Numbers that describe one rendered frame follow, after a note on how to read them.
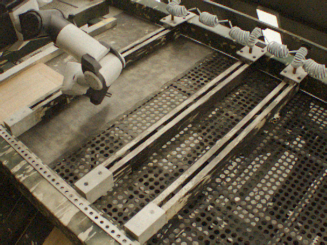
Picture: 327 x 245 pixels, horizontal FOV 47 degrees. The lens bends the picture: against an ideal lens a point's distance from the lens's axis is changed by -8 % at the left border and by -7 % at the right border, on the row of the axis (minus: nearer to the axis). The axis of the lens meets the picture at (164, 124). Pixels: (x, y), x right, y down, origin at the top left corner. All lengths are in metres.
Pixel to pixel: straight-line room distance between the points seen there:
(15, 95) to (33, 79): 0.14
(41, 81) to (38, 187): 0.69
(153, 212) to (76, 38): 0.61
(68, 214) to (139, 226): 0.24
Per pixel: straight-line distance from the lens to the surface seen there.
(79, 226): 1.28
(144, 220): 1.24
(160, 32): 2.12
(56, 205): 1.34
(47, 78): 1.95
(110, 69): 1.29
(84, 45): 1.29
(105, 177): 1.36
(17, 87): 1.94
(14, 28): 1.46
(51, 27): 1.35
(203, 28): 2.11
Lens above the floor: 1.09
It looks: 8 degrees up
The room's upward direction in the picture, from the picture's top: 35 degrees clockwise
